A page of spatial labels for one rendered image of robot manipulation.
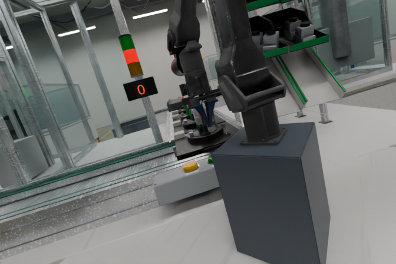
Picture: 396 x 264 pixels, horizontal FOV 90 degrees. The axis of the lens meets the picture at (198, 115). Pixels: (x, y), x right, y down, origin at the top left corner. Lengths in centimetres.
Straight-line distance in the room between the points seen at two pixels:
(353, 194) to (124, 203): 57
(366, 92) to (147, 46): 1050
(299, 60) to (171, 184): 70
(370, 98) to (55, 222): 183
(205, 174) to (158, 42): 1103
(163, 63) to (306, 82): 1060
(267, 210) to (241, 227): 7
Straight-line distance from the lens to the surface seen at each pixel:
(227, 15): 34
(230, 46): 34
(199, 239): 50
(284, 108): 76
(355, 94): 173
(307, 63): 94
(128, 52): 84
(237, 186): 35
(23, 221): 76
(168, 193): 55
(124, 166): 90
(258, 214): 37
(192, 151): 65
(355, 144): 80
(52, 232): 76
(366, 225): 51
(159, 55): 1133
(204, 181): 54
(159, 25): 1164
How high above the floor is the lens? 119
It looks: 10 degrees down
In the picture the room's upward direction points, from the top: 15 degrees counter-clockwise
